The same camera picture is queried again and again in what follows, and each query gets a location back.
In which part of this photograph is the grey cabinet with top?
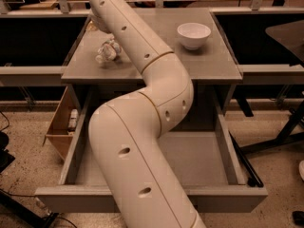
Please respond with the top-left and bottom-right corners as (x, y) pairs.
(62, 8), (241, 136)

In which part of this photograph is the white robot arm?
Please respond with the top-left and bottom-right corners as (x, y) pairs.
(88, 0), (206, 228)

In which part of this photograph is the black round table top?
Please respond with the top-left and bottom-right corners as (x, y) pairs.
(265, 20), (304, 64)

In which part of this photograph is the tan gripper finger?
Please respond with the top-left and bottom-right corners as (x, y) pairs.
(89, 9), (111, 34)

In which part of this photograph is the black floor cable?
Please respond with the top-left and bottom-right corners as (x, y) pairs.
(0, 110), (11, 133)

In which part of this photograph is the open grey top drawer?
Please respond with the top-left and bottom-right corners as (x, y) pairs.
(35, 85), (267, 213)

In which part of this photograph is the black drawer slide rail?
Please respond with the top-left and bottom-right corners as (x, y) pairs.
(230, 136), (264, 188)

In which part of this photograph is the clear plastic water bottle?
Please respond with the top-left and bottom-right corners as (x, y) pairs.
(95, 38), (122, 64)

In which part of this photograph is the black stand leg right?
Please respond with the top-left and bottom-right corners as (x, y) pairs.
(240, 100), (304, 154)

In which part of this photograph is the white ceramic bowl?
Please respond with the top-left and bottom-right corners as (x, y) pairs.
(177, 23), (211, 50)

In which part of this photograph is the black stand base left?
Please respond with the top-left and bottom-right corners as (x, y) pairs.
(0, 132), (58, 228)

